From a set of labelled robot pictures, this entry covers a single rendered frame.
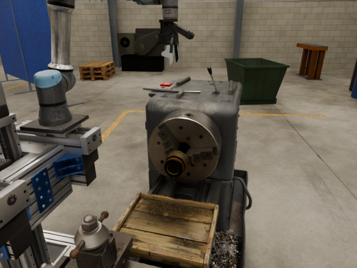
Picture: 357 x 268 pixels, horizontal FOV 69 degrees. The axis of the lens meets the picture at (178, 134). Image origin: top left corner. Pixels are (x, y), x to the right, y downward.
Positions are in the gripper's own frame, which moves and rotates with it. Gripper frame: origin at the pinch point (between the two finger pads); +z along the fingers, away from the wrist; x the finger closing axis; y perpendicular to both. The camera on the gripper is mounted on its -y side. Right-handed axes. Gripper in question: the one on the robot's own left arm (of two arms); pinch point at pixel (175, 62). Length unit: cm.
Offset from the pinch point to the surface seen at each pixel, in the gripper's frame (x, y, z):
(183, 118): 31.7, -12.1, 18.3
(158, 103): 14.4, 4.5, 18.0
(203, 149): 34, -21, 30
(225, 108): 14.3, -27.7, 18.0
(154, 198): 42, -2, 52
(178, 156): 43, -13, 30
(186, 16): -937, 214, -48
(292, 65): -1010, -205, 133
